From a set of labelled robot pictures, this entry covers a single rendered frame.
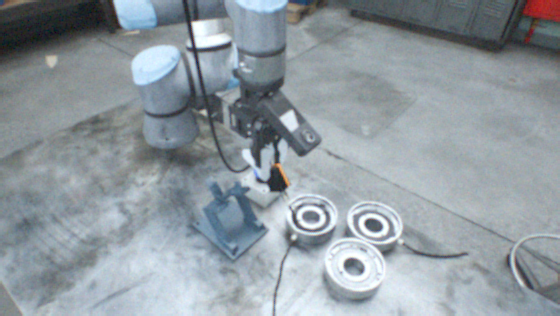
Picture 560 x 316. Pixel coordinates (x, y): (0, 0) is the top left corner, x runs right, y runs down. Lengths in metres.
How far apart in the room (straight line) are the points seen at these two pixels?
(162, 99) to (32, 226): 0.39
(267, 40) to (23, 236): 0.64
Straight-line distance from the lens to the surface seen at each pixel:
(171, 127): 0.96
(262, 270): 0.70
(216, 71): 0.92
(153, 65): 0.89
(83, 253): 0.81
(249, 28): 0.50
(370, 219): 0.76
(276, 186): 0.67
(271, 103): 0.56
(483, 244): 1.97
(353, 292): 0.65
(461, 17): 3.91
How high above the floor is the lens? 1.39
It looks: 40 degrees down
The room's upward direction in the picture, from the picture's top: straight up
